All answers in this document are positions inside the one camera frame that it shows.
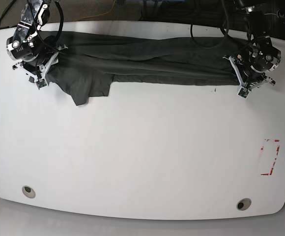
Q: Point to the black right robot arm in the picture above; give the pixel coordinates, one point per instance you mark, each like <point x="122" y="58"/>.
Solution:
<point x="34" y="54"/>

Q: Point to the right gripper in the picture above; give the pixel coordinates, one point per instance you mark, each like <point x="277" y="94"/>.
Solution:
<point x="29" y="63"/>

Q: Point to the table cable grommet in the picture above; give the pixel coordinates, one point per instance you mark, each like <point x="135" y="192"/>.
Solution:
<point x="244" y="204"/>
<point x="28" y="192"/>

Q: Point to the dark grey t-shirt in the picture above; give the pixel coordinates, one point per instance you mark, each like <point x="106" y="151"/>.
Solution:
<point x="90" y="63"/>

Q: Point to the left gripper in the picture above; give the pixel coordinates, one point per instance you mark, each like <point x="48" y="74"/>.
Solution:
<point x="251" y="73"/>

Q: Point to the right table cable grommet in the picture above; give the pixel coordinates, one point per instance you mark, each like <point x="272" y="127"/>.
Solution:
<point x="244" y="204"/>

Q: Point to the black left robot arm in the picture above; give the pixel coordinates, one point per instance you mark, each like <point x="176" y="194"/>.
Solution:
<point x="258" y="56"/>

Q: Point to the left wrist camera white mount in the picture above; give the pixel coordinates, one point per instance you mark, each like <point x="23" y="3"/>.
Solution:
<point x="242" y="83"/>

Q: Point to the red tape rectangle marking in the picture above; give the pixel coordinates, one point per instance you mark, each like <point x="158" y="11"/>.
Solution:
<point x="268" y="156"/>

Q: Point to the left table cable grommet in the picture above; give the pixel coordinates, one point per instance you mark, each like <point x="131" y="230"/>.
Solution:
<point x="28" y="192"/>

